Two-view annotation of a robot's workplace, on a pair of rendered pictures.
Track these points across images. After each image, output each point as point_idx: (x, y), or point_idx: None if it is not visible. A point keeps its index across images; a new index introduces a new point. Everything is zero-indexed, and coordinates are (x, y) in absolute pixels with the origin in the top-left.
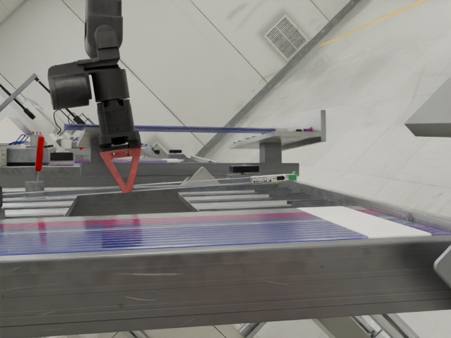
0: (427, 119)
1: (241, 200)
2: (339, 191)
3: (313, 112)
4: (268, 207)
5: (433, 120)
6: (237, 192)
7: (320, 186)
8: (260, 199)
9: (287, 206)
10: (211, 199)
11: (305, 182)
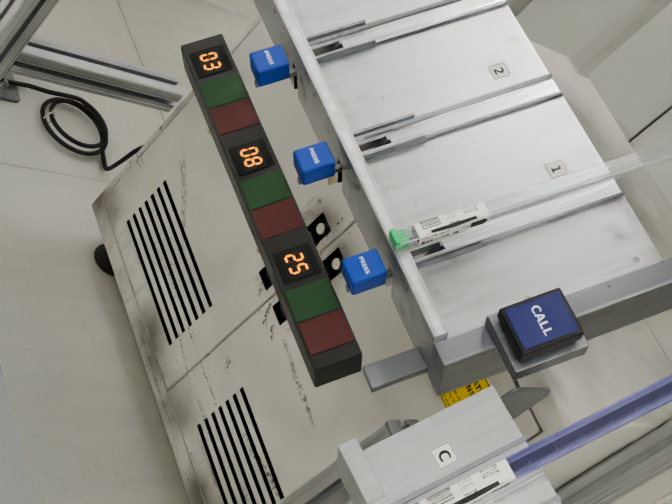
0: (6, 458)
1: (466, 100)
2: (290, 22)
3: (383, 492)
4: (399, 14)
5: (1, 411)
6: (515, 230)
7: (325, 97)
8: (435, 110)
9: (370, 22)
10: (524, 104)
11: (363, 180)
